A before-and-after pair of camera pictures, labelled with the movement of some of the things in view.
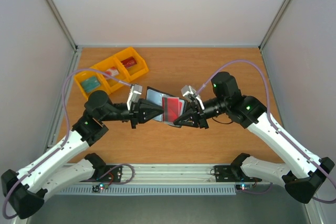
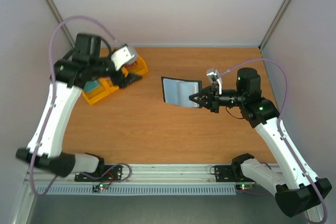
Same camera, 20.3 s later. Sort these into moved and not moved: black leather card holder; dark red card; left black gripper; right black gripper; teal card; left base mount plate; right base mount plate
Moved: left black gripper; black leather card holder; right black gripper
Not moved: left base mount plate; right base mount plate; dark red card; teal card
